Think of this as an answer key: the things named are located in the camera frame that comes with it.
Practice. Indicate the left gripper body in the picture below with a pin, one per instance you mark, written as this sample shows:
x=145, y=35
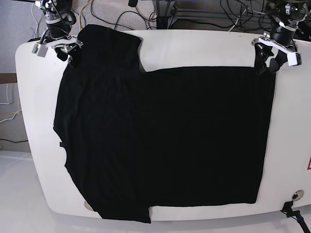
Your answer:
x=280, y=37

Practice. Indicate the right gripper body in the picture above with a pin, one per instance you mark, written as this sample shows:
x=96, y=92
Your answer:
x=66, y=43

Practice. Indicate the black T-shirt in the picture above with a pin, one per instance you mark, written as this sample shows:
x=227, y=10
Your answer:
x=177, y=137

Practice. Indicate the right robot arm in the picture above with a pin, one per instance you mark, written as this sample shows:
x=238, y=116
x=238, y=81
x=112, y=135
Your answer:
x=59, y=19

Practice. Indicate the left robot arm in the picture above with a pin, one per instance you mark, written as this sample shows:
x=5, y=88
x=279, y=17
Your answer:
x=287, y=12

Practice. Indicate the red warning triangle sticker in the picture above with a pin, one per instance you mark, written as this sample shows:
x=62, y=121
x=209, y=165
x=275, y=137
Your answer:
x=309, y=164

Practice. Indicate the silver table grommet right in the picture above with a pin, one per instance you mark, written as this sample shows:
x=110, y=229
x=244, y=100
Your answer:
x=298, y=195

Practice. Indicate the silver table grommet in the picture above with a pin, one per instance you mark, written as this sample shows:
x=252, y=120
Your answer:
x=298, y=195
x=88, y=206

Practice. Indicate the silver table grommet left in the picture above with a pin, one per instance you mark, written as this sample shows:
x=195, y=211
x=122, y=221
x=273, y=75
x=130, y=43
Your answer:
x=88, y=206

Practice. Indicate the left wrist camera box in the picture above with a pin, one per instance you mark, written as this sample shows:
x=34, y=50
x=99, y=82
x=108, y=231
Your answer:
x=294, y=59

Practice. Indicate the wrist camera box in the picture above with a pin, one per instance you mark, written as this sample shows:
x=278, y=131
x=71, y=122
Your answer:
x=294, y=59
x=40, y=49

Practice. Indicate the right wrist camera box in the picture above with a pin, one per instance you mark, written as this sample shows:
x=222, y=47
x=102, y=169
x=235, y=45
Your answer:
x=40, y=49

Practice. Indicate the metal frame post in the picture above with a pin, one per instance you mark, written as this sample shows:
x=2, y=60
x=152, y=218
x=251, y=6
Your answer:
x=165, y=13

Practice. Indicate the black clamp with cable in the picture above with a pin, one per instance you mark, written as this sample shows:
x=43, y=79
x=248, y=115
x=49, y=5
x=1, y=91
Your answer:
x=290, y=213

